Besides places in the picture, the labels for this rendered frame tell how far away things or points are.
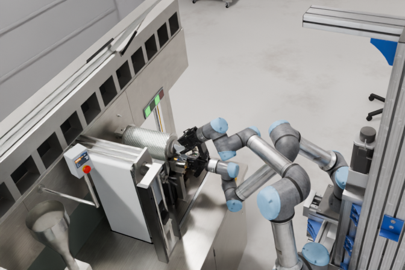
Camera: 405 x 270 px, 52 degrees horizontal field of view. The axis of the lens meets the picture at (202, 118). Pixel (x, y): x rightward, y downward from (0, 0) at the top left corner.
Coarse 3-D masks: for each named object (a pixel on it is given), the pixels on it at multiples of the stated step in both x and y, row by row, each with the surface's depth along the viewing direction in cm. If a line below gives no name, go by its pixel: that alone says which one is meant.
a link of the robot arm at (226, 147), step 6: (216, 138) 186; (222, 138) 186; (228, 138) 188; (234, 138) 188; (216, 144) 187; (222, 144) 185; (228, 144) 186; (234, 144) 187; (240, 144) 188; (222, 150) 186; (228, 150) 185; (234, 150) 188; (222, 156) 186; (228, 156) 185; (234, 156) 187
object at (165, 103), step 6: (168, 96) 306; (162, 102) 307; (168, 102) 308; (162, 108) 311; (168, 108) 310; (162, 114) 314; (168, 114) 312; (168, 120) 316; (168, 126) 320; (174, 126) 325; (168, 132) 325; (174, 132) 327
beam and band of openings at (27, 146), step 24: (168, 0) 256; (144, 24) 233; (168, 24) 255; (120, 48) 213; (144, 48) 233; (96, 72) 197; (120, 72) 228; (72, 96) 184; (96, 96) 200; (48, 120) 172; (72, 120) 194; (24, 144) 162; (48, 144) 185; (72, 144) 189; (0, 168) 153; (24, 168) 174; (48, 168) 177; (0, 192) 164; (24, 192) 167; (0, 216) 158
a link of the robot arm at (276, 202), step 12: (288, 180) 159; (264, 192) 156; (276, 192) 154; (288, 192) 155; (300, 192) 157; (264, 204) 157; (276, 204) 153; (288, 204) 155; (264, 216) 159; (276, 216) 155; (288, 216) 157; (276, 228) 162; (288, 228) 162; (276, 240) 166; (288, 240) 164; (276, 252) 172; (288, 252) 167; (276, 264) 175; (288, 264) 170; (300, 264) 172
